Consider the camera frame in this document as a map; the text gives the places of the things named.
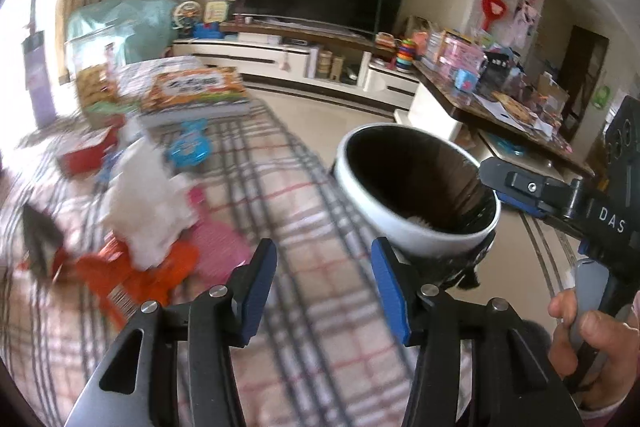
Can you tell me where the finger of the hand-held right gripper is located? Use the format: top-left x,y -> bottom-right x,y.
542,215 -> 584,241
479,157 -> 583,217

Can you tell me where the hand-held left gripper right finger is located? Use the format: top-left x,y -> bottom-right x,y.
371,237 -> 583,427

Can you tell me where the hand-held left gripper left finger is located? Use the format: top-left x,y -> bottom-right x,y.
65,238 -> 278,427

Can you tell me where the pink wrapper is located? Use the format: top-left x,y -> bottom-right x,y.
184,186 -> 254,279

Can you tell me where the white round trash bin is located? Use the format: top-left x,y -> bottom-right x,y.
334,123 -> 502,259

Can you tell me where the orange snack wrapper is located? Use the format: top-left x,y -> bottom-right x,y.
60,238 -> 202,329

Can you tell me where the white tissue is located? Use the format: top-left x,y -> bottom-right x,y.
106,138 -> 199,271

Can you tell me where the blue round wrapper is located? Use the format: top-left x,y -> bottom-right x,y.
166,121 -> 214,168

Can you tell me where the dark triangular wrapper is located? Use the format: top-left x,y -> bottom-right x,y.
21,206 -> 67,281

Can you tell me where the person's right hand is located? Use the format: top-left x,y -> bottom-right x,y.
547,289 -> 640,410

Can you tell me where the dark-topped side cabinet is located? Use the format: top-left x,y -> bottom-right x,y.
394,57 -> 597,178

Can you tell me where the dark wooden door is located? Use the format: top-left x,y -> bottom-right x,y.
569,26 -> 612,134

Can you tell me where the pile of toy boxes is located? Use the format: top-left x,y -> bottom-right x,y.
400,14 -> 576,144

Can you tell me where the orange snack box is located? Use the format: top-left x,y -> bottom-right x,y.
137,66 -> 252,128

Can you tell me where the red cardboard box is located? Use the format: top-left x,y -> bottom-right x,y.
56,129 -> 121,176

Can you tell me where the green packet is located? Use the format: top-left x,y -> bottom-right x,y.
84,99 -> 142,118

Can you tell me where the white television cabinet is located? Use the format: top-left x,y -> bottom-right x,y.
172,23 -> 421,118

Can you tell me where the clear cookie jar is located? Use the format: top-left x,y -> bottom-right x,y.
74,39 -> 126,108

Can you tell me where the ferris wheel toy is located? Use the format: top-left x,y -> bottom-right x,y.
172,1 -> 203,40

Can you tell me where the colorful toy box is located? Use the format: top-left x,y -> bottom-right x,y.
204,0 -> 231,26

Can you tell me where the teal plastic cover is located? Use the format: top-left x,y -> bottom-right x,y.
65,0 -> 179,65

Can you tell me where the purple tumbler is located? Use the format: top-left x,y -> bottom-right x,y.
21,32 -> 57,128

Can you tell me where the stacking ring toy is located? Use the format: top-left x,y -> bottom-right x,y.
394,37 -> 417,72

